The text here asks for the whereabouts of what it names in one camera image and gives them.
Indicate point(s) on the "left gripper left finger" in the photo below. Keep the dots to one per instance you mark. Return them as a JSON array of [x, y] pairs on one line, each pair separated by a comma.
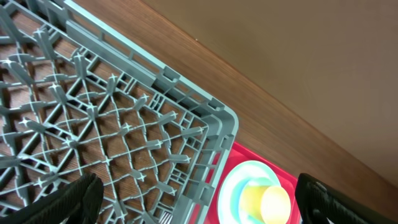
[[78, 202]]

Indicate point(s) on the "grey plastic dishwasher rack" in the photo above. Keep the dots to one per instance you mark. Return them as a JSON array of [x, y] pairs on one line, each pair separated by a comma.
[[77, 97]]

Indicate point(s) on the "red plastic tray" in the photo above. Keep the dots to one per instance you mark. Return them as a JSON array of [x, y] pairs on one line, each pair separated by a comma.
[[241, 154]]

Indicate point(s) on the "light blue plate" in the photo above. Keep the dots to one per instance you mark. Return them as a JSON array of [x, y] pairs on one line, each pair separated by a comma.
[[244, 174]]

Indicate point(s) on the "yellow plastic cup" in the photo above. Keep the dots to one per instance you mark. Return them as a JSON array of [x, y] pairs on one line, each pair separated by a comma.
[[277, 207]]

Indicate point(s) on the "light blue bowl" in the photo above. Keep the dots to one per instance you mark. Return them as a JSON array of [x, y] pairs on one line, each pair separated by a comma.
[[252, 199]]

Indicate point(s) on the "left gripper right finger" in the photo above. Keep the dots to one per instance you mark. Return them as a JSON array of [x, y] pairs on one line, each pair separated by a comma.
[[319, 203]]

